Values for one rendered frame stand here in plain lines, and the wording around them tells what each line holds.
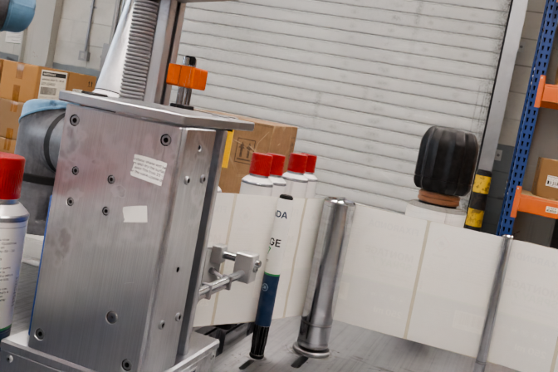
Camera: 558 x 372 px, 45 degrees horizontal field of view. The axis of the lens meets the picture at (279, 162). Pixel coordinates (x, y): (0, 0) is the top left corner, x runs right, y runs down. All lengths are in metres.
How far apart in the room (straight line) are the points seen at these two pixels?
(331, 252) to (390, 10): 4.63
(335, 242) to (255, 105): 4.76
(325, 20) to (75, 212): 4.96
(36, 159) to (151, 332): 0.75
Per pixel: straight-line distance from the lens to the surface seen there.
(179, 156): 0.49
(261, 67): 5.53
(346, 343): 0.91
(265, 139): 1.58
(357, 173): 5.30
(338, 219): 0.79
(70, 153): 0.53
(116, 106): 0.51
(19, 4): 1.03
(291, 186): 1.23
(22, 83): 4.70
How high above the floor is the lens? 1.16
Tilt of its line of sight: 5 degrees down
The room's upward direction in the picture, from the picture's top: 11 degrees clockwise
